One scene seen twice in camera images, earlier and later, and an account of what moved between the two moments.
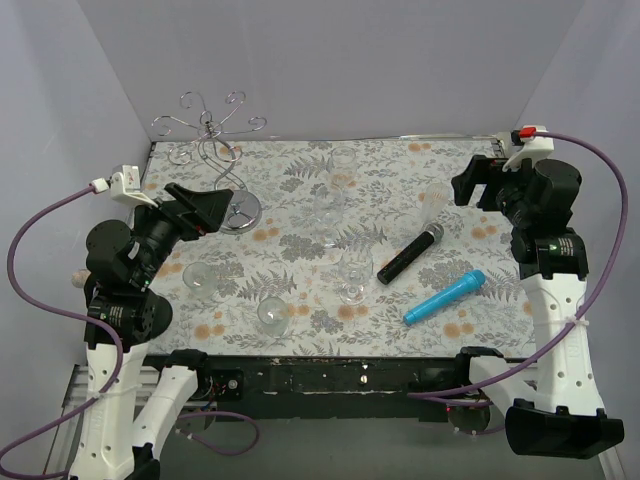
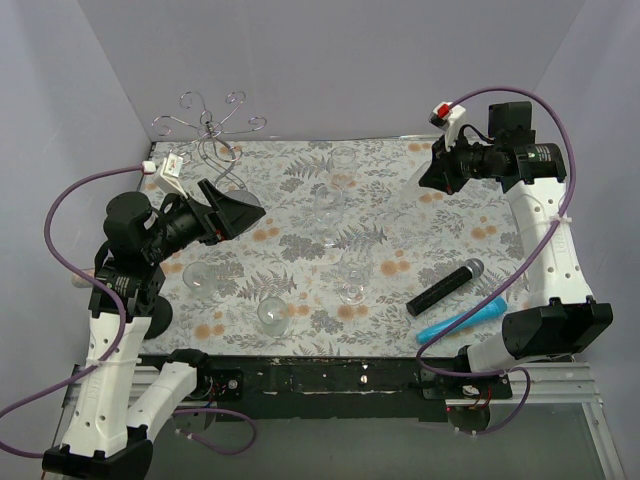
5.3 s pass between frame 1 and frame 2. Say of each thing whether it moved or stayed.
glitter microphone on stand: stayed
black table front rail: stayed
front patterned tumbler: stayed
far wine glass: stayed
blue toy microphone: moved
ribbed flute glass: moved
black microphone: moved
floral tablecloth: stayed
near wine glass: stayed
